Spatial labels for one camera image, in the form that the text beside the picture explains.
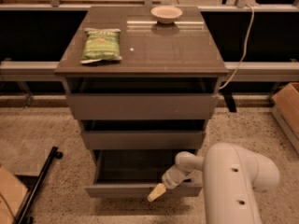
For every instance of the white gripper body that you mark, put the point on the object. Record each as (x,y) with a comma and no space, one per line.
(170,180)

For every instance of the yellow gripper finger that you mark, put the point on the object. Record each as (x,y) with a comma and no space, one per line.
(158,191)

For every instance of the grey bottom drawer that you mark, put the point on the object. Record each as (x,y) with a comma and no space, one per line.
(129,173)

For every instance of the grey drawer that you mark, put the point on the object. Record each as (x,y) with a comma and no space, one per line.
(129,173)
(141,106)
(143,140)

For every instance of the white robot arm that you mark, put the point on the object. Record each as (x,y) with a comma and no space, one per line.
(231,177)

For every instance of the grey middle drawer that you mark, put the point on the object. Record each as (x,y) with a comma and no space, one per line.
(143,140)

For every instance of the brown drawer cabinet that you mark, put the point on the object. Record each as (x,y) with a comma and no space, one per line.
(178,58)

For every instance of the grey top drawer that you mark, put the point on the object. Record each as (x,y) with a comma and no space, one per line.
(141,106)

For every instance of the cardboard box right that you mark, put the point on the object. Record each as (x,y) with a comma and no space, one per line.
(286,111)

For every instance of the cardboard box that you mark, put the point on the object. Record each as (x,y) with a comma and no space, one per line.
(286,111)
(12,194)

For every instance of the black metal stand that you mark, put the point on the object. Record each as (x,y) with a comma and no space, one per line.
(34,183)

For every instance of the cardboard box left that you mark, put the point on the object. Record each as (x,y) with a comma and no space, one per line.
(12,194)

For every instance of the grey metal railing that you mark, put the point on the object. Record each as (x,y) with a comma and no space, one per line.
(246,72)

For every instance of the green chip bag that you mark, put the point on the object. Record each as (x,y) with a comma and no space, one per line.
(101,45)

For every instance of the beige bowl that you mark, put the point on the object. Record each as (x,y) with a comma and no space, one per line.
(166,14)

